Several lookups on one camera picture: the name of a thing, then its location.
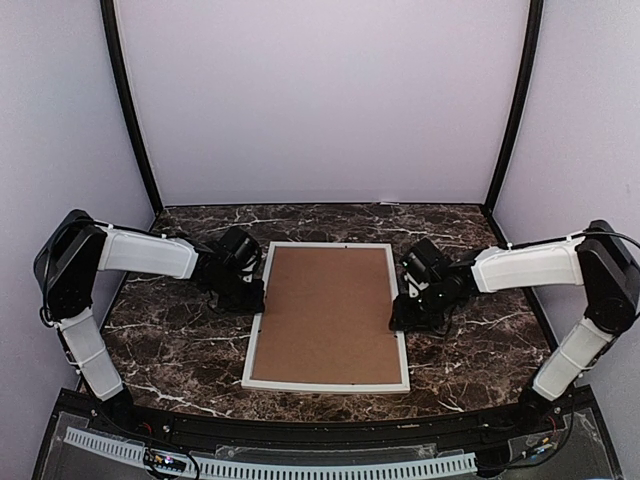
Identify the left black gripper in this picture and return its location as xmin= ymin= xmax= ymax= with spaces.
xmin=207 ymin=269 xmax=266 ymax=314

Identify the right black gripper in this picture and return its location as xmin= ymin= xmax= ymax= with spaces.
xmin=389 ymin=280 xmax=450 ymax=332

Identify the brown cardboard backing board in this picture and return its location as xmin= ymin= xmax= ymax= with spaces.
xmin=249 ymin=247 xmax=405 ymax=386

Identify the white picture frame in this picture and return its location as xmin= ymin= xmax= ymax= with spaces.
xmin=241 ymin=241 xmax=412 ymax=396

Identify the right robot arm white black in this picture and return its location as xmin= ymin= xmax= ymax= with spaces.
xmin=389 ymin=220 xmax=639 ymax=434

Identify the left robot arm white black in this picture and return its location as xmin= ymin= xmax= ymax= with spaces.
xmin=33 ymin=209 xmax=264 ymax=436

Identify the small green circuit board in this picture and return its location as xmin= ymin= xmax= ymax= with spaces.
xmin=143 ymin=449 xmax=187 ymax=473

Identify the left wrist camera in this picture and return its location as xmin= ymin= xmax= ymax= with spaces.
xmin=241 ymin=267 xmax=254 ymax=283

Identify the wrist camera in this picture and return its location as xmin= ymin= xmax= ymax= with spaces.
xmin=404 ymin=273 xmax=428 ymax=298
xmin=241 ymin=267 xmax=254 ymax=283

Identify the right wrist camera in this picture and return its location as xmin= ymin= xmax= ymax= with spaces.
xmin=404 ymin=273 xmax=428 ymax=298

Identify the white slotted cable duct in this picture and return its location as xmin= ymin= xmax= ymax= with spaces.
xmin=64 ymin=427 xmax=477 ymax=479

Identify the black front rail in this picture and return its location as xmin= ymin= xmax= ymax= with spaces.
xmin=59 ymin=393 xmax=569 ymax=452

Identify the right black corner post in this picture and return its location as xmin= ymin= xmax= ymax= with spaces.
xmin=483 ymin=0 xmax=544 ymax=216

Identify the black corner post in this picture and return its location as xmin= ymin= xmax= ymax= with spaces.
xmin=483 ymin=0 xmax=544 ymax=216
xmin=100 ymin=0 xmax=164 ymax=215

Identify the left black corner post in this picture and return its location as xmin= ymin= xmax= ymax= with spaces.
xmin=100 ymin=0 xmax=164 ymax=215

